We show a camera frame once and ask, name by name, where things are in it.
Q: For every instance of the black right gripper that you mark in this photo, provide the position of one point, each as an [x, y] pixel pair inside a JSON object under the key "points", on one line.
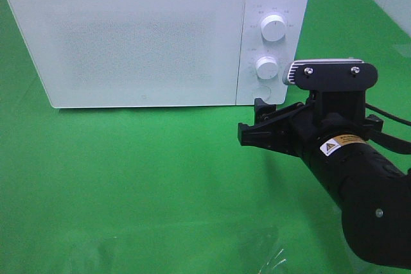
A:
{"points": [[324, 143]]}

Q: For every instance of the white microwave door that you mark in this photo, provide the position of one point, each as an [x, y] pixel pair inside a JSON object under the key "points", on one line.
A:
{"points": [[133, 53]]}

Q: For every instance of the white round door button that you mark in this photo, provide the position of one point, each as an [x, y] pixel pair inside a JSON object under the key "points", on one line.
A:
{"points": [[262, 92]]}

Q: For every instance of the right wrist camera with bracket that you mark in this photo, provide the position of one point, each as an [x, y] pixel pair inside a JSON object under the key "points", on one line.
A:
{"points": [[336, 85]]}

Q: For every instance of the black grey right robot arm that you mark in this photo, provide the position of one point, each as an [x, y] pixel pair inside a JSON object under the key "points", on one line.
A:
{"points": [[371, 192]]}

